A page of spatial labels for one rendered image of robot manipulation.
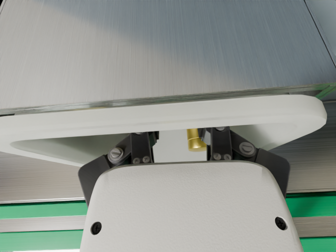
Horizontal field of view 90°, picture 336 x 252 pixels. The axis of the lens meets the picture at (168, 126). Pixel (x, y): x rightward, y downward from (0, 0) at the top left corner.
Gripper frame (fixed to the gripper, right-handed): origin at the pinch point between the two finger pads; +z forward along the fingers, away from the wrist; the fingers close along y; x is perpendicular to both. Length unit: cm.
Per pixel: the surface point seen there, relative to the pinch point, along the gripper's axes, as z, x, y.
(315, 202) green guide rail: -4.7, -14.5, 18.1
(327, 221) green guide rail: -7.0, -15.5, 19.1
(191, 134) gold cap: 4.1, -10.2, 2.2
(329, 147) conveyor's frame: 1.5, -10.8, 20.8
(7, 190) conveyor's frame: 0.5, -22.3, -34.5
